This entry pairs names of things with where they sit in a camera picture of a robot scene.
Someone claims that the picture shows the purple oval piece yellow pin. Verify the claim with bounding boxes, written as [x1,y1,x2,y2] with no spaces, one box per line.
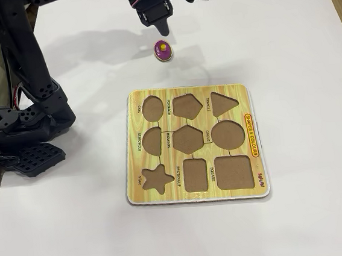
[152,39,174,63]

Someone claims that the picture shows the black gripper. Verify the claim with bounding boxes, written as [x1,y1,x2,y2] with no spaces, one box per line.
[128,0,178,40]

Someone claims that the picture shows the black grid table clamp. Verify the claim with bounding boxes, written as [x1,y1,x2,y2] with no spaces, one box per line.
[10,140,69,180]

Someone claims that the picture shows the wooden shape puzzle board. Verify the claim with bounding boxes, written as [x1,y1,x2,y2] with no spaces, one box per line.
[115,78,272,212]

